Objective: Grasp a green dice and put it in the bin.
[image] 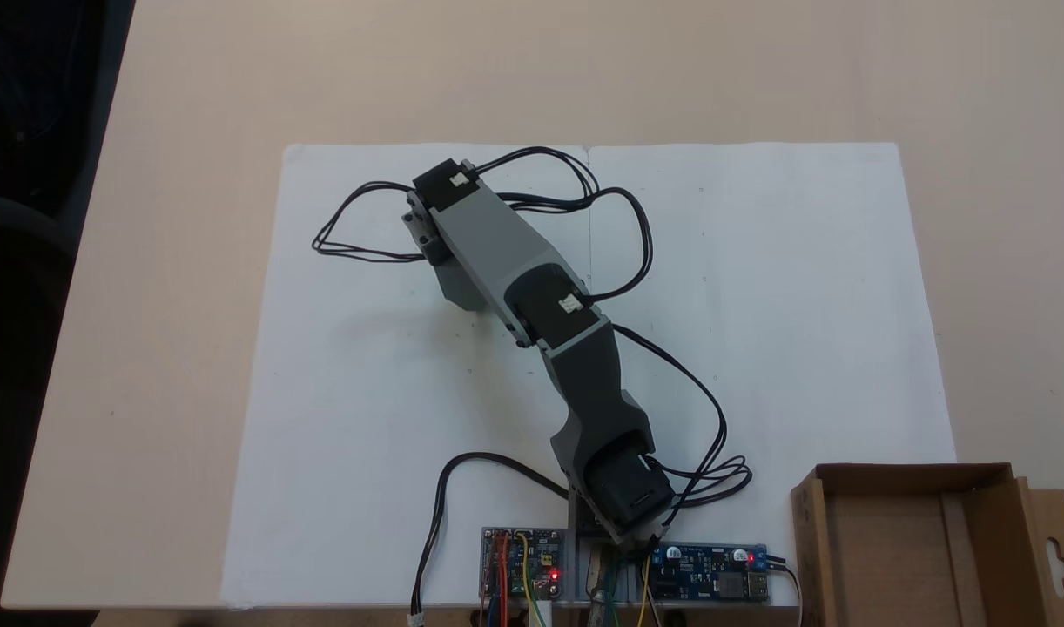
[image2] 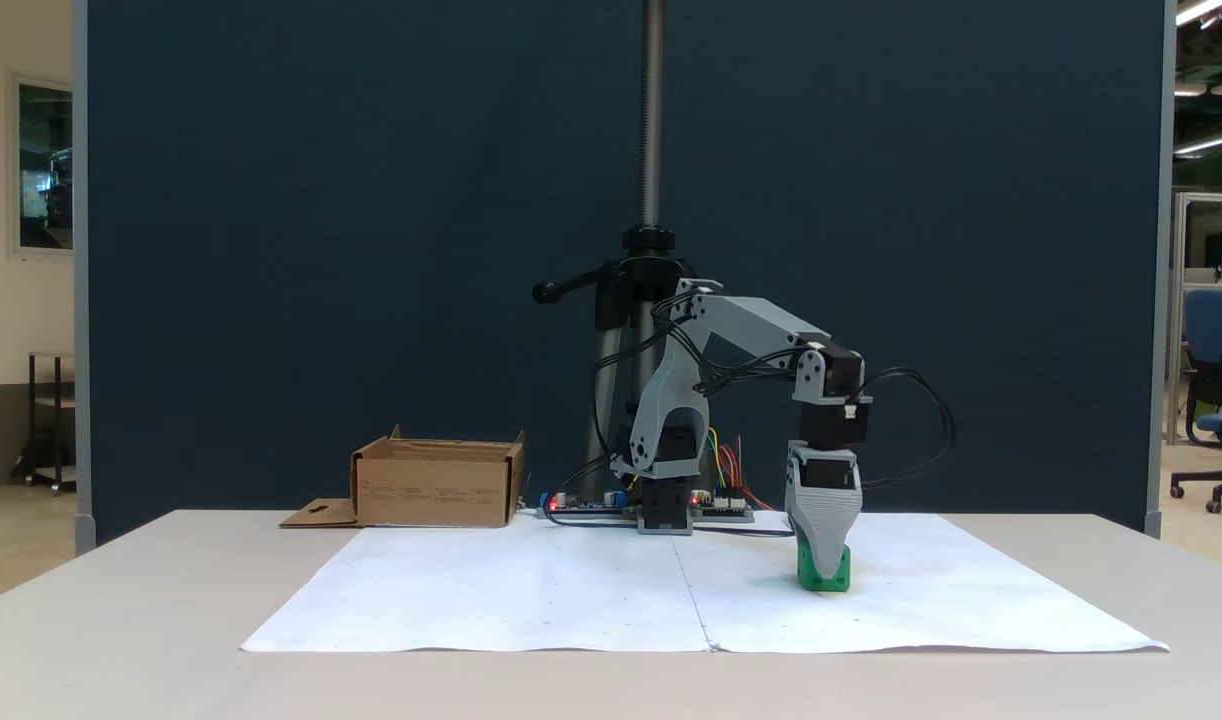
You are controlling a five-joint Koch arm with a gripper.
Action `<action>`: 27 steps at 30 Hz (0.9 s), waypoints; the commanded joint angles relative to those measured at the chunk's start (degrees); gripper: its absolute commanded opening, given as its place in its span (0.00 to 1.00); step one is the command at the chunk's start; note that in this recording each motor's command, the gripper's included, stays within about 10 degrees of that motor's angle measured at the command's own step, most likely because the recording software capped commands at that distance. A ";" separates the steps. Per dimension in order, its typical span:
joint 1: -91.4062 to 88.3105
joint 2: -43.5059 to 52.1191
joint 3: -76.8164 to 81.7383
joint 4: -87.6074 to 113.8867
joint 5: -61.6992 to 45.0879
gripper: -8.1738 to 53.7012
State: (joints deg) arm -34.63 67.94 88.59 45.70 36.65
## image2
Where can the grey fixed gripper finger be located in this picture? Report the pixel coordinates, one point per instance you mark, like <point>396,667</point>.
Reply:
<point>824,525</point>

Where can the green dice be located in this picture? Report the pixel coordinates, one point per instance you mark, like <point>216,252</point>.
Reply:
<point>844,573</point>

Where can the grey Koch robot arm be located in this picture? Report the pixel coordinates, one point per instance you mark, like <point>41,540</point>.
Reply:
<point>751,325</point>

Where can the white paper sheet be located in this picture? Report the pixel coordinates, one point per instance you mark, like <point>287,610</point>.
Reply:
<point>951,600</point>
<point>491,590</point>

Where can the circuit board with blue terminal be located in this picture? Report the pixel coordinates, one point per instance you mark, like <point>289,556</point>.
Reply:
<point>581,505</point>

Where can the brown cardboard box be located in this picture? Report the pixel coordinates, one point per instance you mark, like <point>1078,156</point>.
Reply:
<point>436,490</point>

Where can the black tripod with metal pole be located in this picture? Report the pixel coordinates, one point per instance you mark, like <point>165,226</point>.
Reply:
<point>651,120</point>

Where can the blue office chair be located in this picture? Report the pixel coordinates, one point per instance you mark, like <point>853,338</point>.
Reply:
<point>1216,340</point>

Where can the ceiling strip light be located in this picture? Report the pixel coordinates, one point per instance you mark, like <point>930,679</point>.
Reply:
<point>1211,143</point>
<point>1201,10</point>

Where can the dark blue partition panel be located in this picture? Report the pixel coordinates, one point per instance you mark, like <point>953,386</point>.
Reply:
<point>321,250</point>

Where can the dark wheeled cart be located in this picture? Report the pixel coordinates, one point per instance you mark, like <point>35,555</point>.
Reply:
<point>51,440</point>

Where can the white metal frame cabinet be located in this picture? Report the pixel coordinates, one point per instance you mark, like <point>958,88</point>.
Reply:
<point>1179,300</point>

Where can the framed wall window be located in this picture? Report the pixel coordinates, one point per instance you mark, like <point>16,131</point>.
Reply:
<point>46,165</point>

